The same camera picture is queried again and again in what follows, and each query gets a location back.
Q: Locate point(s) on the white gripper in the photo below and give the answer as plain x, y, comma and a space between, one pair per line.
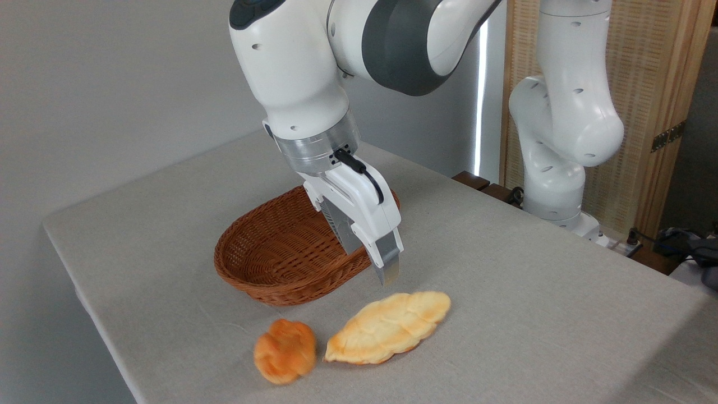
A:
370, 207

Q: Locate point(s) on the long braided bread loaf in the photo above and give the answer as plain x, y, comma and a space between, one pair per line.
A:
387, 326

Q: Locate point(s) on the round orange bread bun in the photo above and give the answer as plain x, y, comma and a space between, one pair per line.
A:
285, 352

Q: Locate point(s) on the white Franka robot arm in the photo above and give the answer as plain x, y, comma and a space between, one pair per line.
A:
297, 67

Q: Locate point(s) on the brown wicker basket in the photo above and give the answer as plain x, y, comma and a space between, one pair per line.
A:
269, 247

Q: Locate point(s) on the grey tablecloth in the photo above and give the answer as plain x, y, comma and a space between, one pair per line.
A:
505, 336

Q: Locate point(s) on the white power strip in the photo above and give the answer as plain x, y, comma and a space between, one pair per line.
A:
617, 246

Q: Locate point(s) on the metal screen hinge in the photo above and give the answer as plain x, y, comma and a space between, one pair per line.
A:
667, 137

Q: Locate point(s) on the bamboo folding screen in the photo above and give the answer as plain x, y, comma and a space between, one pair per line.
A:
645, 67

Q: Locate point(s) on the dark grey bag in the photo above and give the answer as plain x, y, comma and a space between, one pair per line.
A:
704, 252

